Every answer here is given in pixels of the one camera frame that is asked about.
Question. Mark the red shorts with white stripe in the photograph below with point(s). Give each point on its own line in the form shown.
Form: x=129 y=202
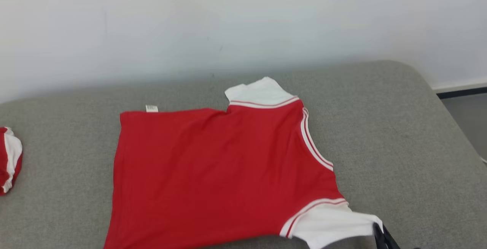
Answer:
x=9 y=157

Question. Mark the white and black baseboard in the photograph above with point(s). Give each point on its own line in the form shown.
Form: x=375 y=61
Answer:
x=462 y=88

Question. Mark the red jersey with white sleeves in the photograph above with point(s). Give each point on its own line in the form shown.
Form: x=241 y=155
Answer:
x=213 y=173

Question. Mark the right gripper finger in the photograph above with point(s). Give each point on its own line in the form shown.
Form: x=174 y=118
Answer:
x=391 y=241
x=378 y=237

